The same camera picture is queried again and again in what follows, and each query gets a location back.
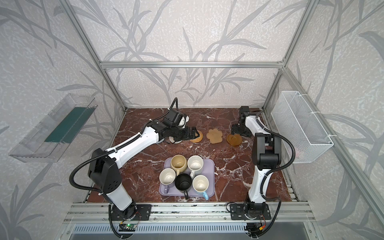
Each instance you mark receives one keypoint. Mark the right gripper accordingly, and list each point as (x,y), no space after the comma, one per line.
(238,129)

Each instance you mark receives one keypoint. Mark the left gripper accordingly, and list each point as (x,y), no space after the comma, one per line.
(186,133)

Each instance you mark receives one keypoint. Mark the woven rattan round coaster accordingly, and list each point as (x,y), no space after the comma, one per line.
(199,137)

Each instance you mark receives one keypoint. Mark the brown wooden round coaster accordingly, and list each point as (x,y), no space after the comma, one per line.
(234,140)

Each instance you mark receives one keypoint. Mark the cork paw-shaped coaster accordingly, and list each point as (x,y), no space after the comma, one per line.
(215,136)

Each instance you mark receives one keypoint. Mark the beige ceramic mug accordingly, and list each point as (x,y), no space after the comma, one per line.
(179,164)

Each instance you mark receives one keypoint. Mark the white patterned round coaster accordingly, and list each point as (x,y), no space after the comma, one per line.
(173,141)

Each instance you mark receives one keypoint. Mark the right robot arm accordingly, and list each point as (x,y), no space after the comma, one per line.
(266,152)

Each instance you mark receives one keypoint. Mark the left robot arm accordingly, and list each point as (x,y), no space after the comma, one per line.
(104,166)

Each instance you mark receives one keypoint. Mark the white speckled mug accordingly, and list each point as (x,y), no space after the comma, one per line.
(195,165)

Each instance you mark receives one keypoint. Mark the lavender tray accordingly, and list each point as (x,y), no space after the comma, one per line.
(208,171)

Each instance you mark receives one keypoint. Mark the black mug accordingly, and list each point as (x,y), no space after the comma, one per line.
(183,183)

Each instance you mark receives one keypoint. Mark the white mug blue outside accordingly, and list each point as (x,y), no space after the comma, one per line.
(201,185)

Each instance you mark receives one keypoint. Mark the pink object in basket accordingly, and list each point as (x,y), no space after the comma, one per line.
(299,154)

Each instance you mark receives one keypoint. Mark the green circuit board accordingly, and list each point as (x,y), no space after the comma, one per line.
(128,227)

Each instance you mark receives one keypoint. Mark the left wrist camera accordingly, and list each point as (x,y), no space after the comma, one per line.
(183,121)

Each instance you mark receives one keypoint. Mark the white mug purple handle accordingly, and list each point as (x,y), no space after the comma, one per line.
(167,177)

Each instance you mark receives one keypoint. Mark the white wire mesh basket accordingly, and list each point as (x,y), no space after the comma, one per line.
(295,120)

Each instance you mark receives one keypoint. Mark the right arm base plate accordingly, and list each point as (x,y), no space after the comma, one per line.
(250,211)

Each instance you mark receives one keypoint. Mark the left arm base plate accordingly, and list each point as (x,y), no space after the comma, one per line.
(134,212)

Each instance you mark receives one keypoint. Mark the aluminium mounting rail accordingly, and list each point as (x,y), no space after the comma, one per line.
(187,212)

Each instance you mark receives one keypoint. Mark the clear plastic wall bin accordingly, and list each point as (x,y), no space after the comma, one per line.
(47,142)

